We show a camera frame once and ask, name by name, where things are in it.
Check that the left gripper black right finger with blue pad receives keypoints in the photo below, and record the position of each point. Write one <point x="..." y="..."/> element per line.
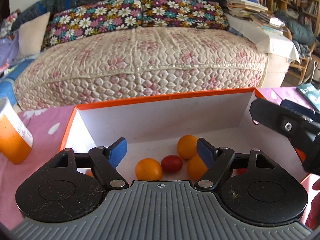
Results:
<point x="218" y="161"/>

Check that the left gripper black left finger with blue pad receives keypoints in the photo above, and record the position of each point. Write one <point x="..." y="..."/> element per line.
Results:
<point x="105" y="161"/>

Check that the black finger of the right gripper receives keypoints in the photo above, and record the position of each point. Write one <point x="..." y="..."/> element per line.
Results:
<point x="302" y="131"/>

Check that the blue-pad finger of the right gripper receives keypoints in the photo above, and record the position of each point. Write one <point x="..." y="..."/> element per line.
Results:
<point x="310" y="113"/>

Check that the teal book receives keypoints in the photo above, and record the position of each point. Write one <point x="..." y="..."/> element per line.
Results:
<point x="310" y="94"/>

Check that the small orange tangerine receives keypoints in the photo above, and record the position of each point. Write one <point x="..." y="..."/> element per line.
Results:
<point x="186" y="147"/>
<point x="196" y="168"/>
<point x="89" y="173"/>
<point x="148" y="169"/>

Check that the red cherry tomato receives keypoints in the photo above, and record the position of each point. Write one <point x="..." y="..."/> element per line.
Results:
<point x="171" y="164"/>
<point x="240" y="171"/>

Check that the orange cardboard box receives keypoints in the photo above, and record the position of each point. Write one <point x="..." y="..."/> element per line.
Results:
<point x="152" y="127"/>

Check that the wicker chair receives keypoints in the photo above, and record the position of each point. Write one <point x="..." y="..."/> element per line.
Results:
<point x="304" y="69"/>

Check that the pink floral tablecloth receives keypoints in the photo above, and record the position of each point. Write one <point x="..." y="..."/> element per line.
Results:
<point x="47" y="127"/>

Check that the white cloth side table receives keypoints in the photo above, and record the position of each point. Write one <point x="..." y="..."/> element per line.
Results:
<point x="279" y="49"/>

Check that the orange cylindrical canister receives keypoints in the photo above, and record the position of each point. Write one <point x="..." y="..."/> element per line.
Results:
<point x="16" y="140"/>

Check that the beige quilted sofa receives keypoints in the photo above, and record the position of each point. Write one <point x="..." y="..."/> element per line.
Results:
<point x="139" y="62"/>

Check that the blue striped sofa cover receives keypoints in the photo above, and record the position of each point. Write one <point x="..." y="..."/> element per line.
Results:
<point x="7" y="81"/>

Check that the stack of books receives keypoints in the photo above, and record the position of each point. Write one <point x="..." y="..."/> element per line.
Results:
<point x="256" y="13"/>

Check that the floral pillow left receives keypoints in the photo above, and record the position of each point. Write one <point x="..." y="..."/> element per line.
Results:
<point x="92" y="19"/>

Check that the floral pillow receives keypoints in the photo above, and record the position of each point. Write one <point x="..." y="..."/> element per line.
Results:
<point x="183" y="13"/>
<point x="92" y="19"/>

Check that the beige cushion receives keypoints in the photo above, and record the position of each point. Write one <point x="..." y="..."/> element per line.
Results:
<point x="31" y="35"/>

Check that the purple floral sheet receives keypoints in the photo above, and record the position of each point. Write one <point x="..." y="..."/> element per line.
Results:
<point x="9" y="51"/>

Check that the floral pillow right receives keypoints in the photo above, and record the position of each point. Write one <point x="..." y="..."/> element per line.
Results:
<point x="183" y="13"/>

